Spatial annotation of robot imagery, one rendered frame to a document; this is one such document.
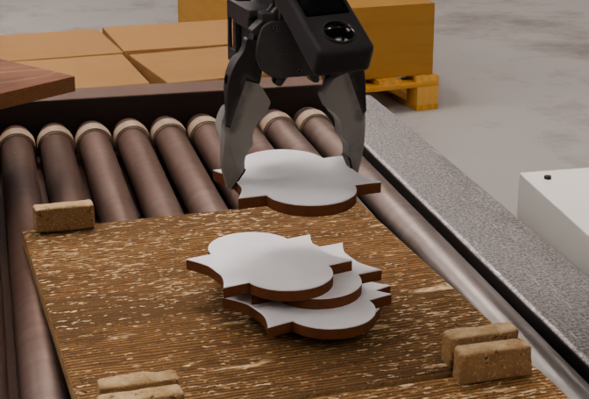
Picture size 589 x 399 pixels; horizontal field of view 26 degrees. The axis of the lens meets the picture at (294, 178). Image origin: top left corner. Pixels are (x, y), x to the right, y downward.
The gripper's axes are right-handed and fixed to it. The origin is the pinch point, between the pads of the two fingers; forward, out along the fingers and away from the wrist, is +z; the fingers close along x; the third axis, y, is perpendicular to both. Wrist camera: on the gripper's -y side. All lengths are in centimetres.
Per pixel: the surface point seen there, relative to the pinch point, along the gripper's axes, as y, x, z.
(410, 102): 374, -186, 102
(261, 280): -2.5, 3.8, 7.7
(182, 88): 72, -9, 10
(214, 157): 51, -8, 14
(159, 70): 275, -55, 56
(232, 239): 7.2, 3.4, 7.7
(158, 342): -2.7, 12.7, 11.8
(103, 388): -13.9, 19.3, 9.2
